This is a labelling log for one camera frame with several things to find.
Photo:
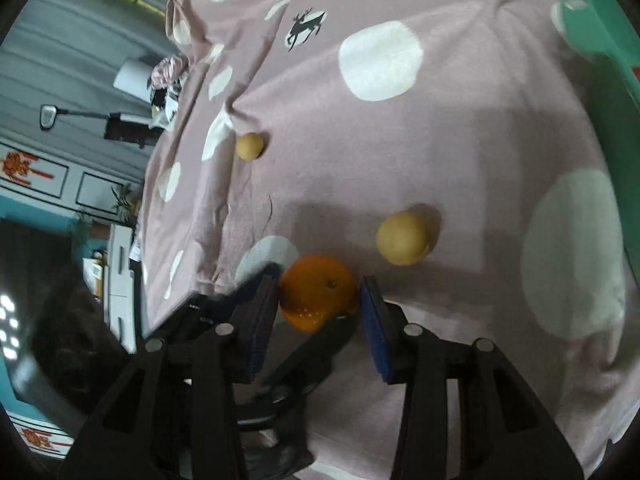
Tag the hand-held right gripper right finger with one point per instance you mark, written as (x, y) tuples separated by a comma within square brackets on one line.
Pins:
[(372, 332)]

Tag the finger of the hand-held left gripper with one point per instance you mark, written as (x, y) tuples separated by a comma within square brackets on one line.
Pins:
[(322, 347), (205, 310)]

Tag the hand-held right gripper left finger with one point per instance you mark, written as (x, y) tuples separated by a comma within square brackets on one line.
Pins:
[(262, 330)]

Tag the orange mandarin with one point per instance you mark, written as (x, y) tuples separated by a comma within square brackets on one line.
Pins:
[(315, 285)]

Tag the green plastic basin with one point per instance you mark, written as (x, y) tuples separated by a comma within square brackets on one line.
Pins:
[(597, 20)]

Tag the white cabinet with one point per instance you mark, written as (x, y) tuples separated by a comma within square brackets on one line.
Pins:
[(120, 285)]

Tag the small brown round fruit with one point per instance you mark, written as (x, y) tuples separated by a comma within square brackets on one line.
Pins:
[(402, 237), (248, 146)]

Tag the potted green plant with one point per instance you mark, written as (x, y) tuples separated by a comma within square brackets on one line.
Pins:
[(122, 201)]

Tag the dark screen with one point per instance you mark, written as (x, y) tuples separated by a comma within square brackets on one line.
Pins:
[(45, 310)]

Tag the black floor stand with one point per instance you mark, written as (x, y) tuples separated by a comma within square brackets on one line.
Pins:
[(127, 130)]

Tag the pink polka dot blanket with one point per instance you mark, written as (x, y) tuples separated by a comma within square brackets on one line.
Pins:
[(450, 135)]

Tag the pile of clothes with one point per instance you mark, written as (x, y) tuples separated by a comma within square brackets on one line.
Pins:
[(167, 72)]

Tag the white cylinder lamp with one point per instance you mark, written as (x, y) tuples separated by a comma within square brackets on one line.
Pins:
[(132, 77)]

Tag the red knot wall decoration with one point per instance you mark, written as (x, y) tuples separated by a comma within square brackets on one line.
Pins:
[(40, 437), (17, 166)]

